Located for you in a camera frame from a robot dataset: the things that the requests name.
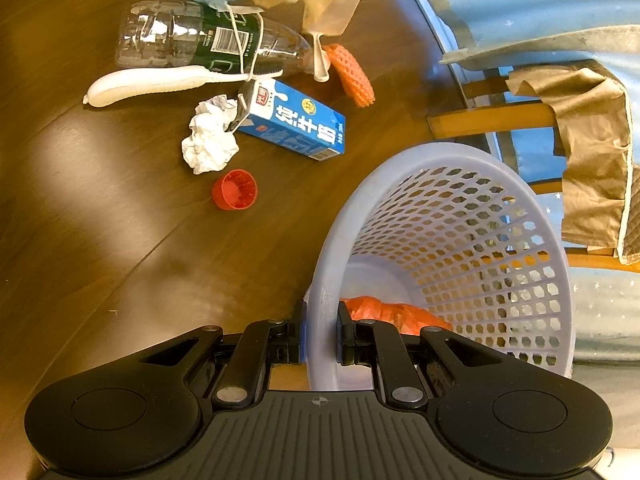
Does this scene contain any tan cloth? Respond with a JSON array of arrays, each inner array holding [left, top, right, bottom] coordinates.
[[505, 67, 640, 266]]

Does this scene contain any red bottle cap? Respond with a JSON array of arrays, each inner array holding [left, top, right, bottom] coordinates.
[[212, 170, 260, 210]]

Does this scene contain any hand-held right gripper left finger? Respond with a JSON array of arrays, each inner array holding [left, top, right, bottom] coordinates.
[[139, 300, 307, 408]]

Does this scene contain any white toothbrush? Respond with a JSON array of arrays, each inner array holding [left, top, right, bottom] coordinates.
[[82, 60, 286, 108]]

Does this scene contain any lavender plastic mesh basket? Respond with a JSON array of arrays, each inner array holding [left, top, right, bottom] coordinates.
[[304, 141, 576, 392]]

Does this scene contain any clear plastic bottle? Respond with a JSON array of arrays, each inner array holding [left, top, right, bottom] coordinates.
[[114, 1, 313, 78]]

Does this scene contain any grey cloth strip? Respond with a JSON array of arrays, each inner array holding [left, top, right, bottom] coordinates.
[[439, 24, 640, 68]]

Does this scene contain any orange plastic bag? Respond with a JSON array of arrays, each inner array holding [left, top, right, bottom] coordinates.
[[340, 296, 453, 338]]

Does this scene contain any wooden chair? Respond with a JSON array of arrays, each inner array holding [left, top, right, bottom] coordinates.
[[427, 67, 640, 275]]

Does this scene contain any grey drinking straw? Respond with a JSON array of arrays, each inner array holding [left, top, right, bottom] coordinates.
[[235, 85, 251, 133]]

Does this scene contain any white tissue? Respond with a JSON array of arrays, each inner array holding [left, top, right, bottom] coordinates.
[[181, 94, 241, 175]]

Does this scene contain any blue milk carton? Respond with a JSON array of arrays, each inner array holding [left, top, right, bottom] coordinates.
[[236, 78, 347, 162]]

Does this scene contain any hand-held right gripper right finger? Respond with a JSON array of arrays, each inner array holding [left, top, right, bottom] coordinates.
[[336, 303, 506, 408]]

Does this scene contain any white plastic spoon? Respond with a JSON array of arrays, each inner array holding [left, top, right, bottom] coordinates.
[[306, 30, 331, 83]]

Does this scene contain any orange foam fruit net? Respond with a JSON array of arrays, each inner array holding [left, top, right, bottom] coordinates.
[[322, 43, 376, 108]]

